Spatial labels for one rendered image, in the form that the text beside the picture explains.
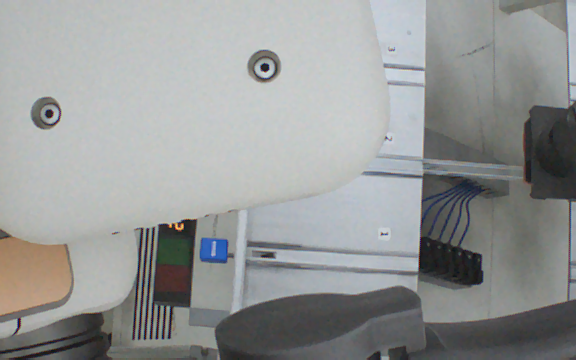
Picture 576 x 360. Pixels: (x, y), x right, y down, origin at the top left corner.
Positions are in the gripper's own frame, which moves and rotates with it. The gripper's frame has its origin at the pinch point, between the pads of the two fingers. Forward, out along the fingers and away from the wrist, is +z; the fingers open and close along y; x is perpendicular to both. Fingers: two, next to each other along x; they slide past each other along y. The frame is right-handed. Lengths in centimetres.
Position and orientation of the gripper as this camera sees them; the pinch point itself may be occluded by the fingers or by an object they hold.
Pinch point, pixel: (534, 174)
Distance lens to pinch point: 128.5
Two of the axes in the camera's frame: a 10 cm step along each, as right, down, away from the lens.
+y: 0.5, -9.6, 2.6
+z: -1.1, 2.6, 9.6
